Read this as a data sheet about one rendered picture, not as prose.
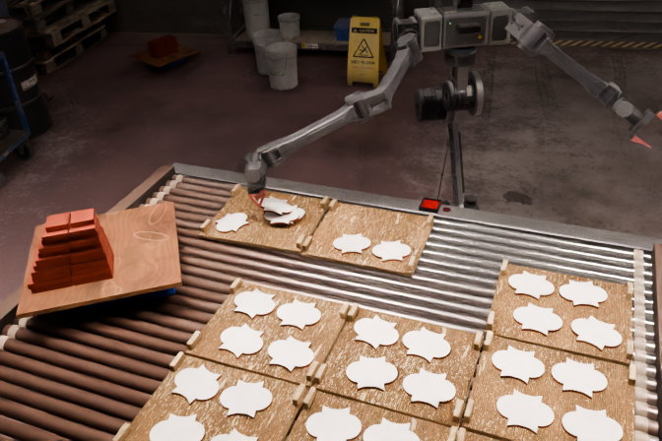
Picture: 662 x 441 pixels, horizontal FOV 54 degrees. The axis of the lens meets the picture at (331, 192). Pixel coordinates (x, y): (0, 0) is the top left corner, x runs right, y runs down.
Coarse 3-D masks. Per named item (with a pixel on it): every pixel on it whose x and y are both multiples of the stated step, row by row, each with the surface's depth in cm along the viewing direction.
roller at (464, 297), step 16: (192, 240) 247; (240, 256) 240; (256, 256) 238; (272, 256) 236; (320, 272) 229; (336, 272) 227; (352, 272) 226; (400, 288) 220; (416, 288) 218; (432, 288) 217; (480, 304) 211; (640, 336) 195
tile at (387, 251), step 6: (378, 246) 233; (384, 246) 233; (390, 246) 233; (396, 246) 233; (402, 246) 233; (408, 246) 232; (372, 252) 231; (378, 252) 230; (384, 252) 230; (390, 252) 230; (396, 252) 230; (402, 252) 230; (408, 252) 230; (378, 258) 229; (384, 258) 227; (390, 258) 227; (396, 258) 227
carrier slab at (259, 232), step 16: (240, 192) 272; (272, 192) 270; (224, 208) 262; (240, 208) 261; (256, 208) 261; (304, 208) 259; (320, 208) 258; (256, 224) 251; (304, 224) 249; (224, 240) 245; (240, 240) 243; (256, 240) 242; (272, 240) 242; (288, 240) 241; (304, 240) 240
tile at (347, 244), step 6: (360, 234) 240; (336, 240) 238; (342, 240) 238; (348, 240) 237; (354, 240) 237; (360, 240) 237; (366, 240) 237; (336, 246) 235; (342, 246) 235; (348, 246) 234; (354, 246) 234; (360, 246) 234; (366, 246) 234; (342, 252) 232; (348, 252) 232; (354, 252) 232; (360, 252) 231
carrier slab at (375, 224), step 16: (336, 208) 258; (352, 208) 257; (368, 208) 257; (320, 224) 249; (336, 224) 248; (352, 224) 247; (368, 224) 247; (384, 224) 246; (400, 224) 246; (416, 224) 245; (432, 224) 246; (320, 240) 240; (384, 240) 238; (400, 240) 237; (416, 240) 237; (304, 256) 235; (320, 256) 232; (336, 256) 231; (352, 256) 231; (368, 256) 230; (416, 256) 229; (400, 272) 222
